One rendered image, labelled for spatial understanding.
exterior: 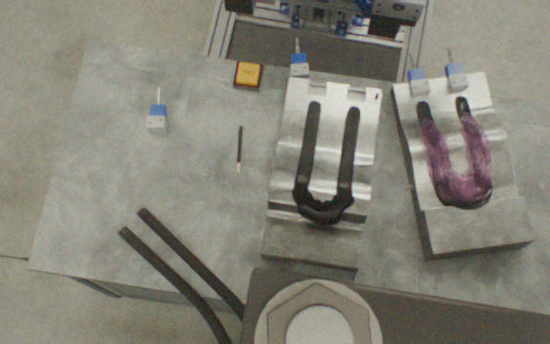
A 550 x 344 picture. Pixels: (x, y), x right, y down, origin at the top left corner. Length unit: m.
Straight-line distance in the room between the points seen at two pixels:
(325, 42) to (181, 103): 0.90
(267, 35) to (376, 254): 1.19
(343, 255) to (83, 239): 0.71
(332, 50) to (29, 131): 1.29
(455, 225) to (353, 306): 1.24
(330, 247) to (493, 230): 0.41
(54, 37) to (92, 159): 1.23
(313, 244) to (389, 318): 1.18
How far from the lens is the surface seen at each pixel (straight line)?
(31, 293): 2.83
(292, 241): 1.80
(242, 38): 2.75
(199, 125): 1.98
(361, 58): 2.72
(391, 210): 1.91
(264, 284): 0.63
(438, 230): 1.80
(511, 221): 1.85
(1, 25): 3.27
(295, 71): 1.97
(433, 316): 0.64
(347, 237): 1.81
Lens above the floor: 2.63
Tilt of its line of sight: 73 degrees down
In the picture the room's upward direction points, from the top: 5 degrees counter-clockwise
